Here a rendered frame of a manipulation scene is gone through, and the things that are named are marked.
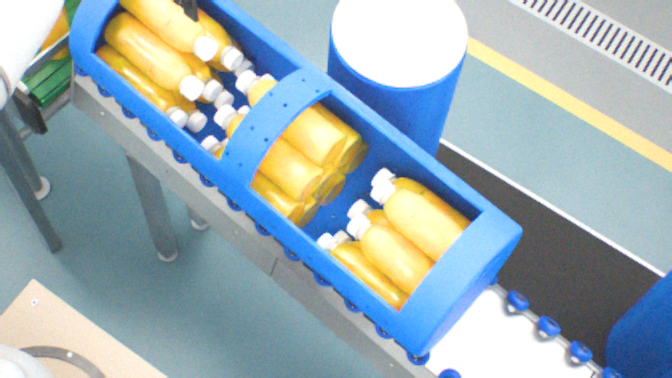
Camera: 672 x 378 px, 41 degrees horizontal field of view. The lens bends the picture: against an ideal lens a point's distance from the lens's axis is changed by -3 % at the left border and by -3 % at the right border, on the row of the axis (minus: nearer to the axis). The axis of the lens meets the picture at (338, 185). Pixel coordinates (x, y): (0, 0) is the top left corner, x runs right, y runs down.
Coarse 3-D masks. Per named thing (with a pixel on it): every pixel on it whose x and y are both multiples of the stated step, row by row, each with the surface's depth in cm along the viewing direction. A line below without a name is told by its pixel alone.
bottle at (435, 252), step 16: (384, 192) 156; (400, 192) 155; (384, 208) 156; (400, 208) 154; (416, 208) 153; (432, 208) 154; (400, 224) 154; (416, 224) 152; (432, 224) 152; (448, 224) 152; (416, 240) 153; (432, 240) 152; (448, 240) 151; (432, 256) 153
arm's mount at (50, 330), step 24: (24, 312) 161; (48, 312) 162; (72, 312) 162; (0, 336) 159; (24, 336) 159; (48, 336) 160; (72, 336) 160; (96, 336) 160; (48, 360) 158; (72, 360) 158; (96, 360) 158; (120, 360) 159; (144, 360) 159
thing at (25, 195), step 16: (0, 144) 217; (0, 160) 221; (16, 160) 227; (16, 176) 231; (16, 192) 237; (32, 192) 242; (32, 208) 247; (32, 224) 259; (48, 224) 260; (48, 240) 266
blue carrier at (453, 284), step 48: (96, 0) 167; (96, 48) 181; (288, 48) 168; (240, 96) 188; (288, 96) 158; (336, 96) 162; (192, 144) 163; (240, 144) 157; (384, 144) 174; (240, 192) 161; (288, 240) 160; (480, 240) 148; (336, 288) 160; (432, 288) 146; (480, 288) 163; (432, 336) 150
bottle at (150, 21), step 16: (128, 0) 171; (144, 0) 169; (160, 0) 169; (144, 16) 170; (160, 16) 168; (176, 16) 168; (160, 32) 169; (176, 32) 167; (192, 32) 167; (176, 48) 170; (192, 48) 169
